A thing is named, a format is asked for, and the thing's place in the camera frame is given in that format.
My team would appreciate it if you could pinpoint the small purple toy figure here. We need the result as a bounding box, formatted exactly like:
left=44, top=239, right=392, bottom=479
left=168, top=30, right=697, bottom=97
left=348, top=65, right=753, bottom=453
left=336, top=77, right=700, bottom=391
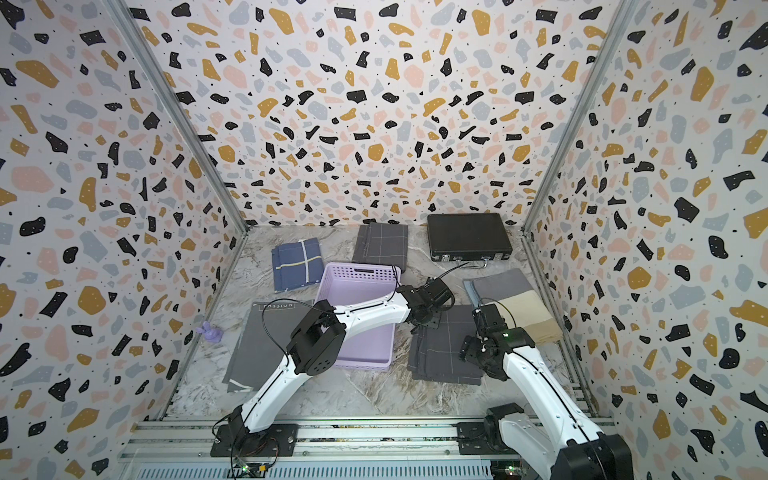
left=195, top=321, right=223, bottom=344

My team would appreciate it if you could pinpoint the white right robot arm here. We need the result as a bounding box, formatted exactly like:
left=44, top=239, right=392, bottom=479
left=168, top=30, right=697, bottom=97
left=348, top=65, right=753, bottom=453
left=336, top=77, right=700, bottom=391
left=459, top=305, right=634, bottom=479

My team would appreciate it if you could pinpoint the green circuit board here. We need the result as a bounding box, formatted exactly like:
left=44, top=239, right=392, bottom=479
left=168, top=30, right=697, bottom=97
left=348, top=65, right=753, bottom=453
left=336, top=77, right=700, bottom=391
left=231, top=460, right=270, bottom=479

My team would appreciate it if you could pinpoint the grey passion pillowcase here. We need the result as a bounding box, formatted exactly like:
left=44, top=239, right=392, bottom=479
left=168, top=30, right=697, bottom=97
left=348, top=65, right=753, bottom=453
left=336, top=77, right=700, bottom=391
left=223, top=301, right=310, bottom=393

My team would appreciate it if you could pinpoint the lilac plastic basket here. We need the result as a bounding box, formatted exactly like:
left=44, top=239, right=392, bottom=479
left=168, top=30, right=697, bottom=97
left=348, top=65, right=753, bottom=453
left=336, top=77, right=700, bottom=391
left=315, top=262, right=400, bottom=371

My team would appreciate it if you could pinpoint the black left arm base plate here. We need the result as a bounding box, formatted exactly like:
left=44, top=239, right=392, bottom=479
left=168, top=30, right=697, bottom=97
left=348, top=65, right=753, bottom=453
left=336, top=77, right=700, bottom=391
left=210, top=424, right=299, bottom=458

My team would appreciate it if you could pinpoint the dark grey lined pillowcase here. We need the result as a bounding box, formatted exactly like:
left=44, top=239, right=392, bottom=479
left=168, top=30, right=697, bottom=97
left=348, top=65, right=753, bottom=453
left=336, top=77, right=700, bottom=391
left=352, top=223, right=408, bottom=272

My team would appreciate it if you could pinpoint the black hard briefcase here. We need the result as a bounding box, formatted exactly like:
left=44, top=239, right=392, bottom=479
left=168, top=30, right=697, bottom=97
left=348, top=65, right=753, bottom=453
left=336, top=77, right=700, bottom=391
left=427, top=213, right=513, bottom=262

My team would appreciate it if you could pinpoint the dark grey checked pillowcase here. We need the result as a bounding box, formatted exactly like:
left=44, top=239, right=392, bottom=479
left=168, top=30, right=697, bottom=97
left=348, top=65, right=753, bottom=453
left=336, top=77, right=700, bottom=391
left=407, top=305, right=484, bottom=385

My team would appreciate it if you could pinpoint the navy blue striped pillowcase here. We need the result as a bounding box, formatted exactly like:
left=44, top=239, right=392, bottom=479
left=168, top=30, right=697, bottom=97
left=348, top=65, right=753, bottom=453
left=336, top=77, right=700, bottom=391
left=271, top=238, right=325, bottom=293

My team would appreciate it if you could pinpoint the grey and cream pillowcase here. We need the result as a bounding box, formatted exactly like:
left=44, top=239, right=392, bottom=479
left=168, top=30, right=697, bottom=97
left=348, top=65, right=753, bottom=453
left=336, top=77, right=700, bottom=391
left=463, top=268, right=563, bottom=344

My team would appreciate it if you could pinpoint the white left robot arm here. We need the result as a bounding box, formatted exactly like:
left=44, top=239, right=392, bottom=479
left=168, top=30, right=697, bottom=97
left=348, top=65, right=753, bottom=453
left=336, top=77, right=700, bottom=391
left=227, top=278, right=455, bottom=453

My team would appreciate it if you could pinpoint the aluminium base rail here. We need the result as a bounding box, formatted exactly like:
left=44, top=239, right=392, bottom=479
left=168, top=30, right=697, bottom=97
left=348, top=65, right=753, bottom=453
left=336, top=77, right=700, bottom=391
left=116, top=416, right=538, bottom=479

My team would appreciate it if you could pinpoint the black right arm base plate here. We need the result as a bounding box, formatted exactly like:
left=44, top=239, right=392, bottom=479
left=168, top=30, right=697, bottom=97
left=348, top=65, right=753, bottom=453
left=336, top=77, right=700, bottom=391
left=456, top=403, right=524, bottom=455

